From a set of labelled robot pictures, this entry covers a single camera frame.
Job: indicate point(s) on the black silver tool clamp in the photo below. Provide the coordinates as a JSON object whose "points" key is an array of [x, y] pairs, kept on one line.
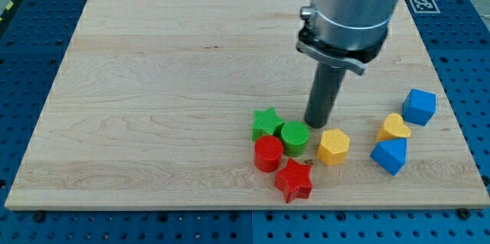
{"points": [[353, 60]]}

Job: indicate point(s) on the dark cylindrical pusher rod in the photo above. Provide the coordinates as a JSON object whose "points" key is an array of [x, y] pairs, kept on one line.
{"points": [[323, 94]]}

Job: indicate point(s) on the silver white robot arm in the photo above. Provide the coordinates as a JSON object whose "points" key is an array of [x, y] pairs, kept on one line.
{"points": [[342, 35]]}

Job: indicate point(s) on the yellow hexagon block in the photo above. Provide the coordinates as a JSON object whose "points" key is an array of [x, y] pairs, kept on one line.
{"points": [[333, 147]]}

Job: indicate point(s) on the blue triangle block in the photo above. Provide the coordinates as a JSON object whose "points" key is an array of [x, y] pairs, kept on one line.
{"points": [[391, 154]]}

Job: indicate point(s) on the green cylinder block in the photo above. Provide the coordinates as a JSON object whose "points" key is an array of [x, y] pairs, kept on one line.
{"points": [[295, 136]]}

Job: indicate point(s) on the green star block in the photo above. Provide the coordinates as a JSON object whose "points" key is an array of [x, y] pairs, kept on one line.
{"points": [[266, 122]]}

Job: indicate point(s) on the yellow heart block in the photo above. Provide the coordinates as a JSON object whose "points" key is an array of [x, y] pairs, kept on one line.
{"points": [[393, 127]]}

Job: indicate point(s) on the blue cube block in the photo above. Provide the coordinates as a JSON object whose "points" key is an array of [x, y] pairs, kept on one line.
{"points": [[419, 107]]}

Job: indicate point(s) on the white fiducial marker tag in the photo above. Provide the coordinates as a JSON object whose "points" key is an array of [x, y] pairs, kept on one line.
{"points": [[424, 6]]}

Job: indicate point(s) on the red cylinder block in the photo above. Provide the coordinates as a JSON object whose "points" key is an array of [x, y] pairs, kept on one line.
{"points": [[268, 152]]}

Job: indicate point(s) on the red star block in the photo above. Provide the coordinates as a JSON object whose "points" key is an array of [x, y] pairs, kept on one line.
{"points": [[294, 181]]}

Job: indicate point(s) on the light wooden board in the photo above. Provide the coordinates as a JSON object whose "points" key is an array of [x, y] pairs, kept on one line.
{"points": [[152, 107]]}

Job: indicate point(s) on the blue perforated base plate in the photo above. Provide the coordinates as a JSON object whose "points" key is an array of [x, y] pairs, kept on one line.
{"points": [[32, 47]]}

